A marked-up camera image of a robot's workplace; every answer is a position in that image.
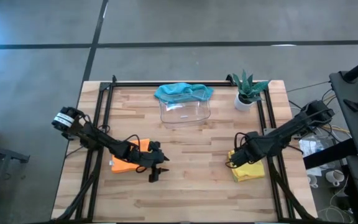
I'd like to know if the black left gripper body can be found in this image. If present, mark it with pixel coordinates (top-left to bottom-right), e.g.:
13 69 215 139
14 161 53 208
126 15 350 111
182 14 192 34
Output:
132 141 165 184

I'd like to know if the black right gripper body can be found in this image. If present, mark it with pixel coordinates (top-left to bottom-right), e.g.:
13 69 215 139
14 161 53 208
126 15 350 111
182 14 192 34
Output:
230 131 262 166

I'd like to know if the yellow microfiber towel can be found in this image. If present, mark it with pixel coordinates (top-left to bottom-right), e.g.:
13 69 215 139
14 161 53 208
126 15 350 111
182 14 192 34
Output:
227 150 266 183

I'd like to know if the orange microfiber towel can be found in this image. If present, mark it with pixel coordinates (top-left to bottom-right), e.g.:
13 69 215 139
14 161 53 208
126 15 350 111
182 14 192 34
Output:
110 138 151 174

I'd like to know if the clear plastic bin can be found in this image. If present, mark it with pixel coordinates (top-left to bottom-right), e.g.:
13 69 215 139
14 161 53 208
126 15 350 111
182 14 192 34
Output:
159 90 211 129

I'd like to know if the blue microfiber towel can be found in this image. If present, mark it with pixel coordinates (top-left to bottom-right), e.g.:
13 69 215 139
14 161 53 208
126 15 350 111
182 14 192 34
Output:
154 82 214 105

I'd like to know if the green plant in white pot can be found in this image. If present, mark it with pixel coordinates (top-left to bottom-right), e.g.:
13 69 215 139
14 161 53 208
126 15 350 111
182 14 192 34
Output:
232 70 272 112

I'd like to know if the white plastic bag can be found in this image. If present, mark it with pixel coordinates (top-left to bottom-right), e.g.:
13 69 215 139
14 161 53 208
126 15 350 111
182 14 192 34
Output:
299 138 326 158

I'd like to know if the white paper sheet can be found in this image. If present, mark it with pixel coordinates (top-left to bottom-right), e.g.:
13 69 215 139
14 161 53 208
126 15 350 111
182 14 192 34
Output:
306 166 323 177

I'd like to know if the white mug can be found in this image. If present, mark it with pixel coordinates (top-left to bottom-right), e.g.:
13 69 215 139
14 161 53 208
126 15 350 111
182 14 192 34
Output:
308 174 319 189
325 169 345 187

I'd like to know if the black metal floor beam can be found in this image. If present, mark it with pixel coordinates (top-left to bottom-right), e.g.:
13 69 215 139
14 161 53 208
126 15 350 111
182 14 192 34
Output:
303 138 358 170

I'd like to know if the black side desk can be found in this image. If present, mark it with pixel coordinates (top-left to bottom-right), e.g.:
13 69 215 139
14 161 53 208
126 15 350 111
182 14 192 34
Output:
329 70 358 224

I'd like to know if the dark metal cart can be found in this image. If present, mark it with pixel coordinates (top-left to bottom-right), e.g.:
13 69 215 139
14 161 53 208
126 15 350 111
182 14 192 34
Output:
0 138 30 224

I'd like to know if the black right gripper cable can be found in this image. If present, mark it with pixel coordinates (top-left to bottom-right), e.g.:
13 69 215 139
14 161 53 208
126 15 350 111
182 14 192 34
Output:
234 132 249 151

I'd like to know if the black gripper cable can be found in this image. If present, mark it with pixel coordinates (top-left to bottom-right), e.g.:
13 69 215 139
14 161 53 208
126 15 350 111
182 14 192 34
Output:
234 132 249 151
125 134 149 174

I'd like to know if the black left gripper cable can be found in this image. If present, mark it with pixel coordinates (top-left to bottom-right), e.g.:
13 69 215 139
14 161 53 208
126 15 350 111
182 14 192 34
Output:
125 134 149 174

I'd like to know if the black aluminium table frame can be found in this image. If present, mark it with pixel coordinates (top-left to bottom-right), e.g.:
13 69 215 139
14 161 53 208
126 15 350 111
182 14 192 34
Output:
52 74 319 223

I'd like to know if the yellow floor cable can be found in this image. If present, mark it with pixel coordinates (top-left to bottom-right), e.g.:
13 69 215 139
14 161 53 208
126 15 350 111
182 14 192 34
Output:
320 95 352 138

